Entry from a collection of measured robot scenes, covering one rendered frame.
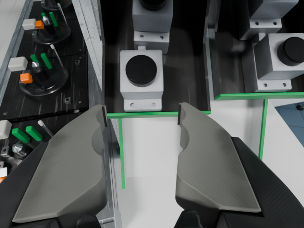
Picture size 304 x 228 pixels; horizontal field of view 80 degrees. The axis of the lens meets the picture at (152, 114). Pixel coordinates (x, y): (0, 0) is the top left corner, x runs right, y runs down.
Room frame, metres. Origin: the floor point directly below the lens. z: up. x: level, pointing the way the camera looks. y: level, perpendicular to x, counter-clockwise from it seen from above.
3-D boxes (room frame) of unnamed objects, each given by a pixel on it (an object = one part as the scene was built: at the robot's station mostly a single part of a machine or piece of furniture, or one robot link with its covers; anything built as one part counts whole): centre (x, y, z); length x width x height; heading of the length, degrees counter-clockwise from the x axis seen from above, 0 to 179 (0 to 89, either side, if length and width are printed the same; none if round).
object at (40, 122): (0.19, 0.22, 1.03); 0.01 x 0.01 x 0.08
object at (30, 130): (0.20, 0.27, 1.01); 0.01 x 0.01 x 0.05; 13
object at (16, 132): (0.19, 0.29, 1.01); 0.01 x 0.01 x 0.05; 13
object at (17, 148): (0.15, 0.27, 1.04); 0.02 x 0.02 x 0.03
